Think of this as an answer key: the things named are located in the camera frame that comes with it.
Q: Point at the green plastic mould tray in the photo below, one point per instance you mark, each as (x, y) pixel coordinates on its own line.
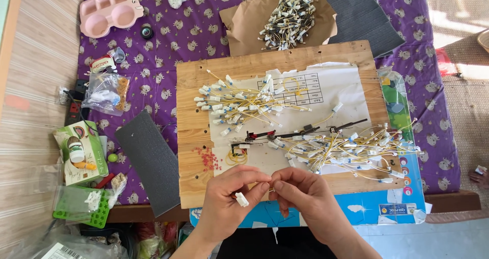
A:
(97, 215)

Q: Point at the pink car-shaped tray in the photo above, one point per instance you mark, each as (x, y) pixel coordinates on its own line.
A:
(109, 12)

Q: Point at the purple patterned cloth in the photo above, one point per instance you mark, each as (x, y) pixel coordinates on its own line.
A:
(172, 52)

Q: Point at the heap of clear plastic bags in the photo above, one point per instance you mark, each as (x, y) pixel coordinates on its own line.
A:
(57, 240)

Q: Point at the person's left hand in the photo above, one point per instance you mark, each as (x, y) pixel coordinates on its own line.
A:
(221, 209)

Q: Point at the bag of rubber bands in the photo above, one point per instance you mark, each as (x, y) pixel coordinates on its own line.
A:
(107, 92)

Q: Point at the wooden work board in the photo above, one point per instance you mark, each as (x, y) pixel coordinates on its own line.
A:
(195, 125)

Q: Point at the person's black clothing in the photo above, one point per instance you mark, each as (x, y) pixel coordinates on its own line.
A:
(275, 243)

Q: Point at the small green ball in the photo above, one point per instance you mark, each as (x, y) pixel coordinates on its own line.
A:
(112, 158)

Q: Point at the grey foam pad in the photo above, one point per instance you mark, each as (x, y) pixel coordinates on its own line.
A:
(151, 159)

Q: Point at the white printed paper sheet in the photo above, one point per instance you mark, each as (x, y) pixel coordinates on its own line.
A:
(336, 87)

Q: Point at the red pen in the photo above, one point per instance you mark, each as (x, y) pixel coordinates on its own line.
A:
(104, 181)

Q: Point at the red and white snack packet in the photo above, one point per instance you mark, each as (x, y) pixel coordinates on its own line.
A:
(102, 64)

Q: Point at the green and white carton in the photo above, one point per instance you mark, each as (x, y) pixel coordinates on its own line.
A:
(89, 163)

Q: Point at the person's right hand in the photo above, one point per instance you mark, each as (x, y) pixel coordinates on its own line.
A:
(317, 205)

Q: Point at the clear bag with white filling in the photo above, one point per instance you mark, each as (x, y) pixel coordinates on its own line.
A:
(116, 188)

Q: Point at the woven straw mat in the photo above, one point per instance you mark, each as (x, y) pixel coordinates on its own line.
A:
(468, 117)

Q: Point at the brown paper sheet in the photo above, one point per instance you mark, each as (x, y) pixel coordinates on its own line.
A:
(244, 22)

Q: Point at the bag of white connectors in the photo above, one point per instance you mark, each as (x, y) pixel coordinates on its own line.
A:
(86, 201)

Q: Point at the yellow rubber bands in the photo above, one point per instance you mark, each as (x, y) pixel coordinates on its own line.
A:
(237, 157)

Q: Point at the black power strip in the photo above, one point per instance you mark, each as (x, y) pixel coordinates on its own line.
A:
(76, 106)

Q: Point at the stack of grey foam pads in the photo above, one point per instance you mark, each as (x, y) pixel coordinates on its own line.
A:
(359, 18)

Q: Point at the scatter of red beads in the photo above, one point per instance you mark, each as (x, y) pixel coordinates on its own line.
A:
(208, 160)

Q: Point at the blue printed poster board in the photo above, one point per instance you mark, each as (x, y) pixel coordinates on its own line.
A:
(366, 207)

